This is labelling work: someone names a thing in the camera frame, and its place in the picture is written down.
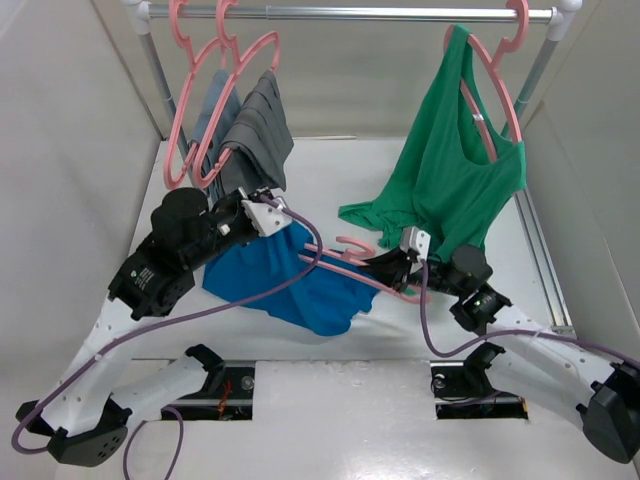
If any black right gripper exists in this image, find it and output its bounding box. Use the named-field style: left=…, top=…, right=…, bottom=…
left=356, top=243, right=465, bottom=298

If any pink plastic hanger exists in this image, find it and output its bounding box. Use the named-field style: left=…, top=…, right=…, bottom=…
left=316, top=236, right=420, bottom=305

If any blue t shirt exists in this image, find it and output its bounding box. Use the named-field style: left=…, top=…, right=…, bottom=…
left=202, top=223, right=378, bottom=336

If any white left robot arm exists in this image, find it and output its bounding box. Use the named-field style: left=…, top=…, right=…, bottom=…
left=11, top=188, right=291, bottom=467

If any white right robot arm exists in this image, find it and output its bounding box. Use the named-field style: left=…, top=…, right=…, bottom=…
left=360, top=244, right=639, bottom=464

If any pink hanger far left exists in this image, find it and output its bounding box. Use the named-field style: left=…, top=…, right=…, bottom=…
left=163, top=0, right=239, bottom=190

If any pink hanger with grey skirt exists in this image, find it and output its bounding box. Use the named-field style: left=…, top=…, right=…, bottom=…
left=192, top=30, right=280, bottom=189

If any pink hanger with green top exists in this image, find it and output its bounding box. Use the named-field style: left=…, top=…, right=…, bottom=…
left=460, top=0, right=529, bottom=162

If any light blue denim garment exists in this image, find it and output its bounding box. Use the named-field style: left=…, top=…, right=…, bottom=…
left=187, top=68, right=241, bottom=196

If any green tank top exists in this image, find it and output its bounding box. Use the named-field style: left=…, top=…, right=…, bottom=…
left=338, top=25, right=526, bottom=262

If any grey pleated skirt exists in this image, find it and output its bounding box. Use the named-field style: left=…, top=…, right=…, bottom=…
left=217, top=70, right=294, bottom=195

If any metal clothes rack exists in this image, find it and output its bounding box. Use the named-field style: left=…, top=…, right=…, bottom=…
left=122, top=0, right=584, bottom=216

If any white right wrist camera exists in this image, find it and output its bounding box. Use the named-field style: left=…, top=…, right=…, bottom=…
left=399, top=226, right=431, bottom=261

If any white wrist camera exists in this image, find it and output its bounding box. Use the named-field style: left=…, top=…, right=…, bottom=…
left=241, top=197, right=292, bottom=238
left=399, top=226, right=431, bottom=261

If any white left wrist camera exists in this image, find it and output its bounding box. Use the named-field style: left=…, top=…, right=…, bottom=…
left=241, top=197, right=292, bottom=238

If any aluminium rail right side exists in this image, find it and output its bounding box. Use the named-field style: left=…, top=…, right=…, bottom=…
left=514, top=188, right=576, bottom=338

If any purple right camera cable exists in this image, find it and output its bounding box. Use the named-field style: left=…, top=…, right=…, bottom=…
left=418, top=257, right=640, bottom=371

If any purple camera cable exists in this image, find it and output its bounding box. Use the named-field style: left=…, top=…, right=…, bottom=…
left=418, top=257, right=640, bottom=371
left=10, top=194, right=325, bottom=480

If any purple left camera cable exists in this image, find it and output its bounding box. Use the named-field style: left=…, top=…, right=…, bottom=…
left=10, top=194, right=325, bottom=480

